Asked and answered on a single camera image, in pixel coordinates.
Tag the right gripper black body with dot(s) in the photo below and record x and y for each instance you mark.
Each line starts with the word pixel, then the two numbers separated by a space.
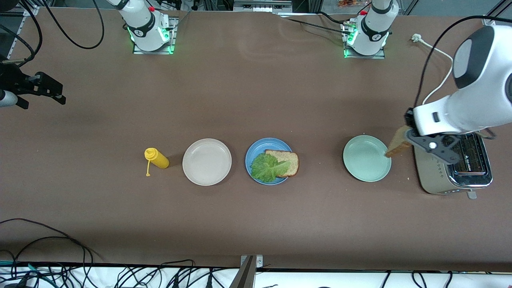
pixel 12 78

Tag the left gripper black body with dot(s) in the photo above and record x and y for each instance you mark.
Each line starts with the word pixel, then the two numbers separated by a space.
pixel 408 116

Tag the brown bread slice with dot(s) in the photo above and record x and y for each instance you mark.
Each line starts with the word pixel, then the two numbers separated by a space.
pixel 291 162
pixel 398 142

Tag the yellow mustard squeeze bottle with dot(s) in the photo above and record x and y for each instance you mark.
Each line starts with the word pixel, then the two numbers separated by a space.
pixel 160 159

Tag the green lettuce leaf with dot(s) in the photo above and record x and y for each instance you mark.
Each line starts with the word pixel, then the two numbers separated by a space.
pixel 268 168

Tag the mint green plate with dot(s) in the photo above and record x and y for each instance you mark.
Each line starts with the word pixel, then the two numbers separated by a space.
pixel 367 158

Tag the blue plate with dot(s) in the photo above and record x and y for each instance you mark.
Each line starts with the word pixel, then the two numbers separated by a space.
pixel 256 150

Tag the beige plate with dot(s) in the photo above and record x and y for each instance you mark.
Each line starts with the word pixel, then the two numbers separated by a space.
pixel 206 162

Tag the beige and chrome toaster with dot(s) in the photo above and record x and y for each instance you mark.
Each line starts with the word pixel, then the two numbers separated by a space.
pixel 436 176

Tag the orange snack bag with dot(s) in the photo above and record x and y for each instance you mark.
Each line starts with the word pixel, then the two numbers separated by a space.
pixel 348 3

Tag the aluminium profile bar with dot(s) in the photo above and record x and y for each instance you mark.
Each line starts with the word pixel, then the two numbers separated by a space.
pixel 244 276

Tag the aluminium table frame rail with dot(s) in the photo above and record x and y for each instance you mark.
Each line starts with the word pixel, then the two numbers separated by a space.
pixel 14 40

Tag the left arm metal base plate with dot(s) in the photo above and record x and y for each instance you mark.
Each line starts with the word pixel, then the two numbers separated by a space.
pixel 380 56

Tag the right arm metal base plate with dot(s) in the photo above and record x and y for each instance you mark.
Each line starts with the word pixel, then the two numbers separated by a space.
pixel 170 40

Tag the small metal bracket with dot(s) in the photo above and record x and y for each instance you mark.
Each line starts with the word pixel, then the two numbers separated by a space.
pixel 259 262

